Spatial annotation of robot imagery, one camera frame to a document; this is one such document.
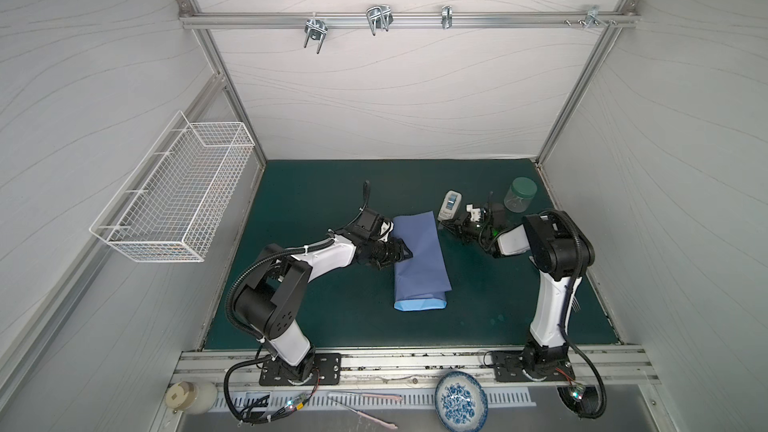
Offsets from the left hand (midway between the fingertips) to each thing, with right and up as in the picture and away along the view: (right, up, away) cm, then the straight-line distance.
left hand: (409, 254), depth 88 cm
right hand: (+13, +11, +12) cm, 20 cm away
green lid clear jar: (+38, +18, +11) cm, 43 cm away
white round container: (-48, -25, -25) cm, 60 cm away
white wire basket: (-57, +16, -20) cm, 63 cm away
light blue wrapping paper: (+3, -6, -6) cm, 9 cm away
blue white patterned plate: (+11, -30, -19) cm, 37 cm away
